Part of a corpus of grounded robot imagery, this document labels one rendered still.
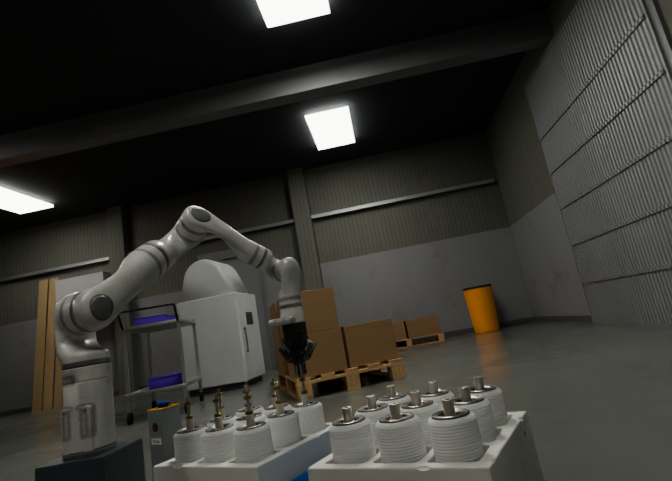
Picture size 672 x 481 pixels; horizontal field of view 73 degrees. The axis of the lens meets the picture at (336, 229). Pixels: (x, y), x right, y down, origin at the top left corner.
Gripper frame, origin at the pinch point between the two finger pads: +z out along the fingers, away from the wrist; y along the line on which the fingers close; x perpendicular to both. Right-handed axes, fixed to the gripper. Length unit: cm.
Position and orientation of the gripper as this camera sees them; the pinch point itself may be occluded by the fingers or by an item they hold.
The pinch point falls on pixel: (300, 370)
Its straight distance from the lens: 145.3
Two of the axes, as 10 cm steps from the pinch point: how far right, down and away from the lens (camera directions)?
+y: -8.7, 2.5, 4.3
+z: 1.8, 9.6, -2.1
